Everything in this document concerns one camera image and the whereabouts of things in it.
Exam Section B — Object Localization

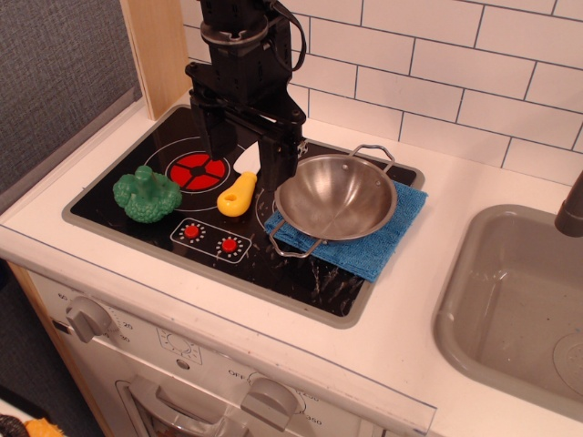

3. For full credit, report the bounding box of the orange black object corner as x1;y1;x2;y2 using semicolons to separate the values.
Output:
1;414;65;437

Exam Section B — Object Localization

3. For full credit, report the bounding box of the red stove button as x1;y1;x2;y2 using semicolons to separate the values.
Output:
183;224;200;239
220;239;239;254

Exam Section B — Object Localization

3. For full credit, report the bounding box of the left red stove button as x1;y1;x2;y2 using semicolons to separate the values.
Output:
183;224;200;239

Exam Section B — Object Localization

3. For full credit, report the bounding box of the grey toy faucet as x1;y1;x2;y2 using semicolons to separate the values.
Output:
555;172;583;238

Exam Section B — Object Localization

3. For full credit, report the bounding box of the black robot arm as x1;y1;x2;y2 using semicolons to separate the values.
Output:
185;1;306;191

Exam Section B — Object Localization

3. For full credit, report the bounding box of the green toy broccoli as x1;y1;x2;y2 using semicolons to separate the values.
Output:
113;165;182;224

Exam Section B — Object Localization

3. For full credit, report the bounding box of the blue microfiber cloth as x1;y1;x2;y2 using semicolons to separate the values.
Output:
265;182;427;282

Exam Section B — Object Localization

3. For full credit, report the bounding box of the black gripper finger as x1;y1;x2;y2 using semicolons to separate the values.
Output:
190;100;237;160
259;136;302;191

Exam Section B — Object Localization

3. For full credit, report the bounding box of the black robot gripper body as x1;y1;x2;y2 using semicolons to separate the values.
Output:
186;30;306;137

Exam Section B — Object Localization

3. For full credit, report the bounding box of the right red stove button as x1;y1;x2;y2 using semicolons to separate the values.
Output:
220;239;239;254

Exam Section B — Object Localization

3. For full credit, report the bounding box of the yellow handled toy knife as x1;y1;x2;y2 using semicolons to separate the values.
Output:
217;142;261;218

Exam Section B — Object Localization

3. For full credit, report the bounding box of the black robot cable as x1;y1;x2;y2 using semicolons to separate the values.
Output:
262;0;308;73

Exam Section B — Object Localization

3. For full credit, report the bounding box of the grey toy sink basin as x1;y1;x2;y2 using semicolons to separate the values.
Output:
435;205;582;421

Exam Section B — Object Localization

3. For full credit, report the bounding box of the left grey oven knob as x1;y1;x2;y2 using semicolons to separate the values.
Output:
66;297;112;343

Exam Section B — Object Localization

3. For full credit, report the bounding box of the black toy stovetop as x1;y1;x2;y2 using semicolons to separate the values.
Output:
63;106;373;329

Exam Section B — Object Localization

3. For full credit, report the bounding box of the light wooden post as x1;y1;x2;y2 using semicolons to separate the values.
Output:
120;0;191;120

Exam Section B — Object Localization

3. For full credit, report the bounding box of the right grey oven knob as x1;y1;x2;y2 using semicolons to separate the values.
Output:
240;378;300;432

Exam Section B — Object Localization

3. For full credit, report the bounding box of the stainless steel pan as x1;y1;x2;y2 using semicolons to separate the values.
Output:
269;145;397;259

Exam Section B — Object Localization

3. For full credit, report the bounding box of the grey oven knob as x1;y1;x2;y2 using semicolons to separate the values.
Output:
240;378;300;432
66;297;112;343

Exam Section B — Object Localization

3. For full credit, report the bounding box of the grey oven door handle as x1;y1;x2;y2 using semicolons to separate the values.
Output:
126;377;251;436

